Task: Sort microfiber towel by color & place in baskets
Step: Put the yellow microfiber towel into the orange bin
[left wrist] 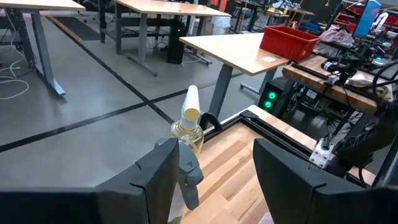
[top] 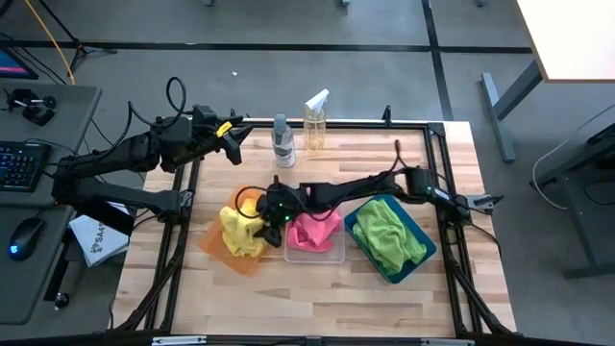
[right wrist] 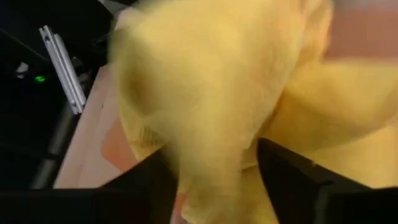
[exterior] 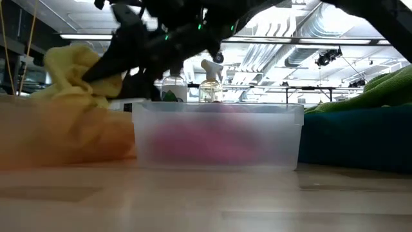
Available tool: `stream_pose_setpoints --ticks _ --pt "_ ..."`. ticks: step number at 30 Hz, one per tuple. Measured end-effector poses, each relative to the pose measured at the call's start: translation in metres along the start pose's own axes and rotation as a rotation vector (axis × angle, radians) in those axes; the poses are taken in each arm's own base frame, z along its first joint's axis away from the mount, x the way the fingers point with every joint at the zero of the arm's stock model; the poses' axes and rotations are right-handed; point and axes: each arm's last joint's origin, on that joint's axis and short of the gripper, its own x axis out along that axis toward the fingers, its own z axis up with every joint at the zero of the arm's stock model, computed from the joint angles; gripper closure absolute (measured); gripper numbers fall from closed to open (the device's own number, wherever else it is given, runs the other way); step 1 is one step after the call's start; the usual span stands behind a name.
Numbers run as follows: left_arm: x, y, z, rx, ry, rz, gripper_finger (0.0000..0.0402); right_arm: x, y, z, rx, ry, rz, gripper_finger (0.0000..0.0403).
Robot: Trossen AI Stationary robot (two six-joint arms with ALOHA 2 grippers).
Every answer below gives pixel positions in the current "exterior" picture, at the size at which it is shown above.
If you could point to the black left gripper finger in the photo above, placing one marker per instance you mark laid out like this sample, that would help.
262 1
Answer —
141 87
112 61

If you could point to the yellow microfiber towel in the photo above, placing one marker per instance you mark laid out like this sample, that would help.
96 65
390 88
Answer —
64 71

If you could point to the pink microfiber towel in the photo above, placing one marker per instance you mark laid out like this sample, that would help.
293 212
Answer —
206 141

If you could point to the green microfiber towel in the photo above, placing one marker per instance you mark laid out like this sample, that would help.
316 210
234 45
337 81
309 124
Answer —
386 90

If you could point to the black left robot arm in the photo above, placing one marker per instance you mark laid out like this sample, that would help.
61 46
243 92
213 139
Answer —
199 16

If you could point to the long ceiling light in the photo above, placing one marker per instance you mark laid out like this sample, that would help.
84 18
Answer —
334 41
87 37

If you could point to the clear plastic basket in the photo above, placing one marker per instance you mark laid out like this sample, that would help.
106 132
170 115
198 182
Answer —
141 145

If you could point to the white trigger spray bottle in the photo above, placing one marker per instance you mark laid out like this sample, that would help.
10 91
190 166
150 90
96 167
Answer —
210 91

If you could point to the orange translucent plastic basket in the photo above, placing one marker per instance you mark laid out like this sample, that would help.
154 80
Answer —
64 138

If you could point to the black ceiling spotlight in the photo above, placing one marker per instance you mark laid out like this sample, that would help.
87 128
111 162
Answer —
328 57
358 83

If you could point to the blue plastic basket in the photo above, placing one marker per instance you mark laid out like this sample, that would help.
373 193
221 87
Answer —
354 138

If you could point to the black frame table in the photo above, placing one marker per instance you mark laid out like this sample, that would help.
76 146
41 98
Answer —
309 87

